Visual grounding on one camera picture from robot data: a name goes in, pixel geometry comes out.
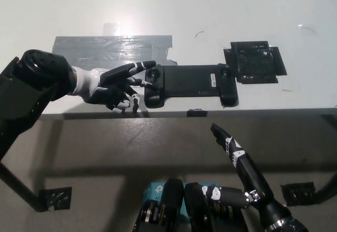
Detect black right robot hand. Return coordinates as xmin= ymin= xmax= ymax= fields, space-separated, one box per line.
xmin=201 ymin=123 xmax=274 ymax=210

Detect black game controller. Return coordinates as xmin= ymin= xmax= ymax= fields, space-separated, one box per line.
xmin=143 ymin=63 xmax=240 ymax=109

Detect small black tape piece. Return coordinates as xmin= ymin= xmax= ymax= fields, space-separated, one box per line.
xmin=186 ymin=108 xmax=209 ymax=117

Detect black robot torso blocks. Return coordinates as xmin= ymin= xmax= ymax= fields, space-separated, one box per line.
xmin=134 ymin=178 xmax=248 ymax=232

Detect black floor tape patch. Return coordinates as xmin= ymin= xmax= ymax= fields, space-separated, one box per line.
xmin=38 ymin=186 xmax=73 ymax=211
xmin=280 ymin=181 xmax=316 ymax=207

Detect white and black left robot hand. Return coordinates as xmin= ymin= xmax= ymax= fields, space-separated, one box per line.
xmin=67 ymin=60 xmax=159 ymax=114

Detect black metal table leg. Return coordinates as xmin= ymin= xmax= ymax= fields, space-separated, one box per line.
xmin=0 ymin=160 xmax=44 ymax=213

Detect black tape square patch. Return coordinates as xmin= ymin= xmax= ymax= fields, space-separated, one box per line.
xmin=223 ymin=41 xmax=288 ymax=85

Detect teal router box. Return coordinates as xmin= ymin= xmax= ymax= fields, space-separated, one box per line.
xmin=146 ymin=181 xmax=222 ymax=217

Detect grey duct tape patch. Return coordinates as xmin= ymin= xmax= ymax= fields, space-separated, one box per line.
xmin=52 ymin=35 xmax=179 ymax=88

